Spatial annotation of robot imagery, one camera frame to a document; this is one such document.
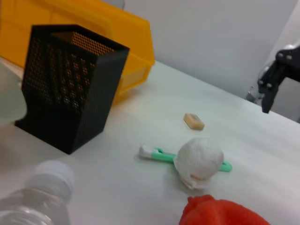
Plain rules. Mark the white paper ball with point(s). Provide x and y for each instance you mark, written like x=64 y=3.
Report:
x=199 y=159

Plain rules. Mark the tan eraser block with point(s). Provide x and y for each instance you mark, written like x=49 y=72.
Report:
x=194 y=121

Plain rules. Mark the black mesh pen holder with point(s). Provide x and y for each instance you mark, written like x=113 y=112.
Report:
x=70 y=93

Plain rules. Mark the orange toy fruit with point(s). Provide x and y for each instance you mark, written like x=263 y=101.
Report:
x=220 y=213

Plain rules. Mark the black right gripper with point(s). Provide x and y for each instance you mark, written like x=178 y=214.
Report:
x=289 y=63

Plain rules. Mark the pale green glass fruit plate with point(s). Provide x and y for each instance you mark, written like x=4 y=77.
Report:
x=10 y=98

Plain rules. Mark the yellow plastic bin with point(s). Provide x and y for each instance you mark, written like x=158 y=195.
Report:
x=133 y=47

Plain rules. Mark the clear water bottle green label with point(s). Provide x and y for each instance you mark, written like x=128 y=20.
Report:
x=35 y=199

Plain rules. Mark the mint green utility knife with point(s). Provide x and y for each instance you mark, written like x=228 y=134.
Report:
x=161 y=155

